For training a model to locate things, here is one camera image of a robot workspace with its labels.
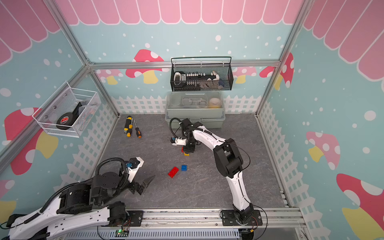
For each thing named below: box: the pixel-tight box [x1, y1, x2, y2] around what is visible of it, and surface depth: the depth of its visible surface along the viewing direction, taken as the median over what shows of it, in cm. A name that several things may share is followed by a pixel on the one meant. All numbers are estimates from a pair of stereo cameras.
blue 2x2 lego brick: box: [181, 164, 188, 172], surface depth 92 cm
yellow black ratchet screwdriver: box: [124, 115, 133, 138], surface depth 114 cm
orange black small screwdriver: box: [133, 119, 142, 139], surface depth 108 cm
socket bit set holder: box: [174, 71, 220, 90], surface depth 89 cm
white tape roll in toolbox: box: [208, 97, 221, 108], surface depth 105 cm
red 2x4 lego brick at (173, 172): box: [168, 166, 180, 179], surface depth 91 cm
